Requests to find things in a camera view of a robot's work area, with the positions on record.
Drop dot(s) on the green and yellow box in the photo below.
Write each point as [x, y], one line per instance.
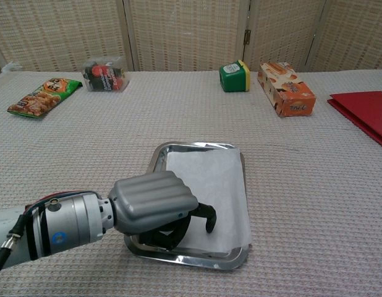
[234, 77]

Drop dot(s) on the red spiral notebook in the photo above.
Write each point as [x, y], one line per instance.
[367, 111]

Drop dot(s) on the white woven tablecloth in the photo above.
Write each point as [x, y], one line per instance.
[86, 148]

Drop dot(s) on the beige woven folding screen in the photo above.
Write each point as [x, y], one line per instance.
[185, 31]

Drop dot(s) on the clear plastic box of batteries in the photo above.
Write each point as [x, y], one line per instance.
[106, 75]

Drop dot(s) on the brass screen hinge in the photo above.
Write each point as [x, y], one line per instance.
[247, 36]

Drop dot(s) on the green and orange snack bag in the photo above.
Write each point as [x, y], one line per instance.
[42, 97]

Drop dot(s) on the shiny metal tray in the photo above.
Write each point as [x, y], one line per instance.
[160, 154]

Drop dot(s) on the white paper sheet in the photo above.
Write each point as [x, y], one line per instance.
[215, 185]

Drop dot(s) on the orange biscuit box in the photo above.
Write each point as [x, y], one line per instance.
[286, 89]

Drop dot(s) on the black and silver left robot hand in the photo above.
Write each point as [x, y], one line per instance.
[151, 201]

